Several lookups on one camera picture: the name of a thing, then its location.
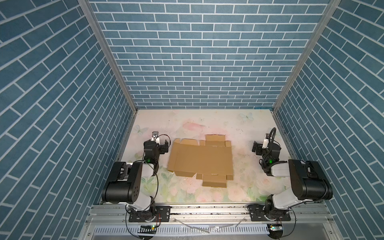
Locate brown cardboard paper box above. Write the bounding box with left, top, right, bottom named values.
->
left=167, top=135, right=234, bottom=188

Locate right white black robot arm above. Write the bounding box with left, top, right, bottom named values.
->
left=252, top=140, right=333, bottom=215

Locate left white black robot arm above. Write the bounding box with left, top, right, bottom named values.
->
left=102, top=137, right=171, bottom=215

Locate right green circuit board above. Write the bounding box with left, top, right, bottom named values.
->
left=268, top=225, right=284, bottom=232

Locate green circuit board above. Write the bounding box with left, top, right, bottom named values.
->
left=138, top=225, right=158, bottom=235
left=268, top=225, right=284, bottom=232

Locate left green circuit board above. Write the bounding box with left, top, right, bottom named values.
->
left=138, top=225, right=158, bottom=235

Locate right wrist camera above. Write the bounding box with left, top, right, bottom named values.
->
left=262, top=134, right=270, bottom=149

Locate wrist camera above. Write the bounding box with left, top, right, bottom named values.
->
left=151, top=132, right=160, bottom=143
left=262, top=134, right=270, bottom=149

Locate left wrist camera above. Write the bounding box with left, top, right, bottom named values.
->
left=151, top=132, right=160, bottom=143

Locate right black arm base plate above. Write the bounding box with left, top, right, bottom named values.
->
left=246, top=204, right=291, bottom=222

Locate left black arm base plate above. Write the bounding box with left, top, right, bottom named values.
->
left=128, top=206, right=171, bottom=223

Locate aluminium front rail frame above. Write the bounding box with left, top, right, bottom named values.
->
left=79, top=203, right=342, bottom=240

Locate white slotted cable duct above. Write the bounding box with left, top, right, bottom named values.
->
left=94, top=224, right=269, bottom=237

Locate left aluminium corner post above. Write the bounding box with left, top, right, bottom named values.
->
left=78, top=0, right=138, bottom=114

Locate aluminium corner post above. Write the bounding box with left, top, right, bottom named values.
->
left=272, top=0, right=341, bottom=115
left=78, top=0, right=138, bottom=114

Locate right aluminium corner post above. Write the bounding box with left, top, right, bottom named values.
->
left=272, top=0, right=341, bottom=115

